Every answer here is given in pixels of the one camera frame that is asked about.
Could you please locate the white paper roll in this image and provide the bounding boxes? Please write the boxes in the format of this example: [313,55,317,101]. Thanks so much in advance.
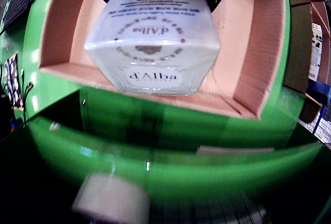
[71,172,151,224]

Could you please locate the white d'Alba product carton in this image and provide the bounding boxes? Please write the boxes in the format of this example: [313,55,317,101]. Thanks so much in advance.
[84,0,222,97]

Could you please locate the green metal cabinet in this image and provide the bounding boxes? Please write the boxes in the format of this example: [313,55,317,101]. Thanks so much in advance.
[0,86,331,224]

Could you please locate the printed picture sheet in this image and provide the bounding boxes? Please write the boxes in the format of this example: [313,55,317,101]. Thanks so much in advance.
[4,53,24,111]

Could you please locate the large brown cardboard tray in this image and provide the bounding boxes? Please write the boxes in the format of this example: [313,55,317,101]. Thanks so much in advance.
[38,0,293,121]

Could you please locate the thin black plug cables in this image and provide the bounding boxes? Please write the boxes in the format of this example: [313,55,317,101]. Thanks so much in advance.
[20,68,34,128]

